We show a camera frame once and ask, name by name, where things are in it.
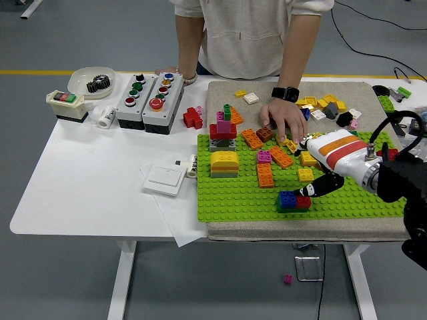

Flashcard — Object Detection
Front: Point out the grey-brown mat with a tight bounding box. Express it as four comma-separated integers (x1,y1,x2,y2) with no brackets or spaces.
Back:
204,80,413,243

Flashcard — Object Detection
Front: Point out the grey sloped brick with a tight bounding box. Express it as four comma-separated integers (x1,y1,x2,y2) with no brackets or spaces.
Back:
324,101,340,120

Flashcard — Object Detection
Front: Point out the red rounded brick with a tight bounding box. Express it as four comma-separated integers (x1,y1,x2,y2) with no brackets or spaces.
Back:
376,148,400,161

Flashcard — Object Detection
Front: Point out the red cross-shaped brick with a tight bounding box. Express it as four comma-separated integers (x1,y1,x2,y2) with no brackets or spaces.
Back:
182,106,204,130

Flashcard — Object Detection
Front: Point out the white wall switch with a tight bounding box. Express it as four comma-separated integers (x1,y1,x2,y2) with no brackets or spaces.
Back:
143,165,188,197

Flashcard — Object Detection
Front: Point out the black floor cable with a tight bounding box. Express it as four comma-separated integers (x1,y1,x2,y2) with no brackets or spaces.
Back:
335,0,427,31
330,9,427,83

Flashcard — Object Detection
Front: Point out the red wide brick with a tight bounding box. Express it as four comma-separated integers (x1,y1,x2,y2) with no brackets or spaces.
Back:
209,123,238,140

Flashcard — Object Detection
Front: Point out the white bead bracelet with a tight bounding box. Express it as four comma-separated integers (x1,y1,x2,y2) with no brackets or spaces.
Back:
175,66,199,86

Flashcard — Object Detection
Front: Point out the lime green baseplate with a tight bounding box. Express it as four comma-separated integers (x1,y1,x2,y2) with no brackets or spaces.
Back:
196,132,410,223

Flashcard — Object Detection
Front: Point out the clear plastic bag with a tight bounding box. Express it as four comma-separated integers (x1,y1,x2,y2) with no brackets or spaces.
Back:
398,135,427,156

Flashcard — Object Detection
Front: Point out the black cable with plug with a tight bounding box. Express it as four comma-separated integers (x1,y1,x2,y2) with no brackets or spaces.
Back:
393,66,427,84

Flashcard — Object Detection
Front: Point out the white bowl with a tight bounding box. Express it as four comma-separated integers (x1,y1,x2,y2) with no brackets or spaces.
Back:
67,66,117,100

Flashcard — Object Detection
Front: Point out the black hanging cable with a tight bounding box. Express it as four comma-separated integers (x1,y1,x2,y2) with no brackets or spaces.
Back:
316,245,327,320

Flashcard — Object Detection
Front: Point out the black display module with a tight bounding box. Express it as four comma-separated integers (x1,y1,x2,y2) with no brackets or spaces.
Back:
409,118,427,137

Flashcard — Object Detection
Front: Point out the white desk foot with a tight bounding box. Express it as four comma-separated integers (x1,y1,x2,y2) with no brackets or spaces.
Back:
20,0,44,19

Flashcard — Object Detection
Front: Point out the grey flat brick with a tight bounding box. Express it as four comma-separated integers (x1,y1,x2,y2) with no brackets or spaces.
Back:
209,168,240,179

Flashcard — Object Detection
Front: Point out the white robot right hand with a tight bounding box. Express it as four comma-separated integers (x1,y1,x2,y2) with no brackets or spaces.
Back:
293,131,382,201

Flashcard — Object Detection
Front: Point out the orange long brick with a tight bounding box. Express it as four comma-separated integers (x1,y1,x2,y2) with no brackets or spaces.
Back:
256,163,275,189
268,145,294,169
230,105,245,126
240,128,264,150

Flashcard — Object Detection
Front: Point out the brown square brick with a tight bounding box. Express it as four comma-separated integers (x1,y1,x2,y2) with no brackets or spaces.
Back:
256,126,274,143

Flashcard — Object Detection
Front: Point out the grey emergency-stop button box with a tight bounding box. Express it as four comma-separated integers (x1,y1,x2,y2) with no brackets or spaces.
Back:
141,71,185,135

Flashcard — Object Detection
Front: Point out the person's left hand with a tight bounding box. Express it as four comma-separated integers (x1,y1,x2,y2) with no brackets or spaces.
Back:
259,99,308,143

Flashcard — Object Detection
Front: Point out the small metal part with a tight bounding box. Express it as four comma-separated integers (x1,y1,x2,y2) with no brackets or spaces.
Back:
388,87,406,103

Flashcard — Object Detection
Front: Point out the white pipe tee fitting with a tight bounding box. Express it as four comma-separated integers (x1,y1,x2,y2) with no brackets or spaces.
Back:
91,104,117,129

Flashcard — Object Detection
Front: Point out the white paper sheet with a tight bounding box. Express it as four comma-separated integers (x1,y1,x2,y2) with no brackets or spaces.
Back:
139,165,209,248

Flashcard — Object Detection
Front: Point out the white printed pipe fitting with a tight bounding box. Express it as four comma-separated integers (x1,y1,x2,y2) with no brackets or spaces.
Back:
185,153,199,179

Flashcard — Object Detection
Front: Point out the grey four-button box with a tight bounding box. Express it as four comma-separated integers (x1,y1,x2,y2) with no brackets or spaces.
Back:
115,73,157,130

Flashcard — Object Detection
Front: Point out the grey arch brick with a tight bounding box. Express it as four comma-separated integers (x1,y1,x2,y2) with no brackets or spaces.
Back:
209,136,237,153

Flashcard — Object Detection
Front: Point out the lime long brick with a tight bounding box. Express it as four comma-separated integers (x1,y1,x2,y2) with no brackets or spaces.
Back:
378,95,396,113

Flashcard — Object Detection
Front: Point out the cream switch box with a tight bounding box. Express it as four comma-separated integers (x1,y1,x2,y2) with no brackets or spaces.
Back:
45,89,90,123

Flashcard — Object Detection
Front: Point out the person's right hand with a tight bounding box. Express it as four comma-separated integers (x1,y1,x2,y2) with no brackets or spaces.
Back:
154,65,183,77

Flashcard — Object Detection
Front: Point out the white table leg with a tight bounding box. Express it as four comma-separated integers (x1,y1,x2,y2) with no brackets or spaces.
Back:
343,244,378,320
107,240,137,320

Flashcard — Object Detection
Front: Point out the person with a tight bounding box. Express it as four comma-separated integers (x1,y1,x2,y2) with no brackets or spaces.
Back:
154,0,336,143

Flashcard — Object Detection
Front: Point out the metal floor socket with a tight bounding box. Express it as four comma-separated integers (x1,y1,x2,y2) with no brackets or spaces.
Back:
293,255,324,283

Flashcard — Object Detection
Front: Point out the black wristwatch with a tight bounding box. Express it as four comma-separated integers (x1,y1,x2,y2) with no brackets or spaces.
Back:
271,86,300,103

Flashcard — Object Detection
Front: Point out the yellow rounded brick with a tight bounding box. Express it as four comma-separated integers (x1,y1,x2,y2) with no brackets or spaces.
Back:
210,150,240,167

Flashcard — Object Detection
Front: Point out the black brick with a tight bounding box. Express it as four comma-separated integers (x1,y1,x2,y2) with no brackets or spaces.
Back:
336,111,355,127

